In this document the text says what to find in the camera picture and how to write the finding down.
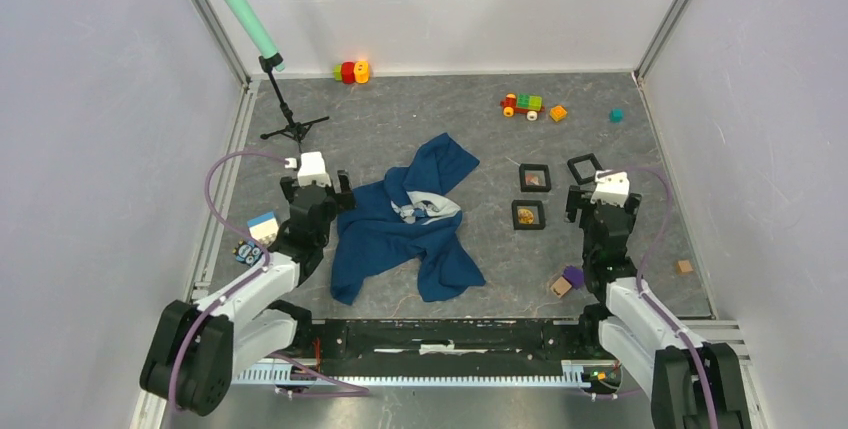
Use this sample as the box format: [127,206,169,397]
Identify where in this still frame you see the black square frame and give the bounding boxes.
[566,153,604,186]
[511,200,546,231]
[519,163,552,193]

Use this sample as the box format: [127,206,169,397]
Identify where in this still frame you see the blue Mickey Mouse t-shirt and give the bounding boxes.
[330,133,486,305]

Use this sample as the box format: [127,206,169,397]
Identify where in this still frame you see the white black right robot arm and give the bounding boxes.
[566,185,752,428]

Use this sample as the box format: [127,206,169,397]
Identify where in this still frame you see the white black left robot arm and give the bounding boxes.
[139,170,355,416]

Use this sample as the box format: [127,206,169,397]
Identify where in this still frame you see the blue white block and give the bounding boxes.
[247,211,280,247]

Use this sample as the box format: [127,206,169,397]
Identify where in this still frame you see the purple cube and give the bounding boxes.
[562,265,585,289]

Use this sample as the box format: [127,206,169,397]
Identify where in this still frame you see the tan wooden cube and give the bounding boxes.
[550,276,573,298]

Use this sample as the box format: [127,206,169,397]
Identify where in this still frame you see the black tripod microphone stand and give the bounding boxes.
[258,53,330,150]

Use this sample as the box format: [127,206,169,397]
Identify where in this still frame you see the blue patterned toy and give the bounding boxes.
[232,240,264,267]

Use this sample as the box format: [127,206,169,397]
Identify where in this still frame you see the brown wooden cube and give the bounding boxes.
[675,260,694,274]

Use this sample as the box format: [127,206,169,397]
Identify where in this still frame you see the teal small cube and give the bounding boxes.
[609,108,624,123]

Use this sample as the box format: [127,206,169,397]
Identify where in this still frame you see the orange toy brick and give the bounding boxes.
[549,105,568,123]

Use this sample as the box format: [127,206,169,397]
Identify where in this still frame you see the red green orange toy blocks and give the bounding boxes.
[333,60,371,84]

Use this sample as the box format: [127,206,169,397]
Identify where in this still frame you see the colourful toy block train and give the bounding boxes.
[499,93,545,121]

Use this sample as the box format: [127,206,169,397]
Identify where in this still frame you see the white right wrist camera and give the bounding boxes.
[590,170,630,207]

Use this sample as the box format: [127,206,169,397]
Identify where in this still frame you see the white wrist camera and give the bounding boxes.
[590,170,630,207]
[284,151,332,188]

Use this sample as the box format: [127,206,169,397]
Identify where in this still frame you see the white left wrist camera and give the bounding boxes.
[284,151,332,188]

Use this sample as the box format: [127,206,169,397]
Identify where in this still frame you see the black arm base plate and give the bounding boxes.
[282,318,616,377]

